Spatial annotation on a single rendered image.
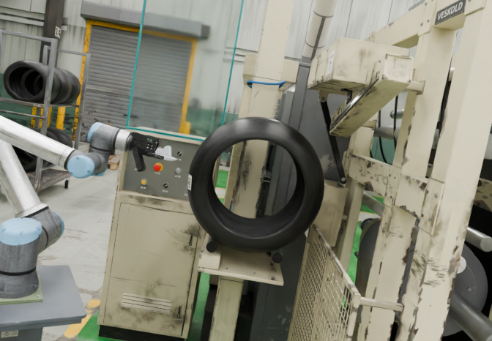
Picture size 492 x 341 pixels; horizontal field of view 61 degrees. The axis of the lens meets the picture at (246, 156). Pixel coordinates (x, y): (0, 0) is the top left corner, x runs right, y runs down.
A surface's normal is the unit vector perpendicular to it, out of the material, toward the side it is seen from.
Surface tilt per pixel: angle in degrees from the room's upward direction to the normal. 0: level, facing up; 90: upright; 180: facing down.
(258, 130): 79
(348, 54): 90
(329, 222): 90
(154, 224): 90
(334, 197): 90
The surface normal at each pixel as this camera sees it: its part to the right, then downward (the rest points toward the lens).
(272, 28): 0.00, 0.11
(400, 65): 0.05, -0.21
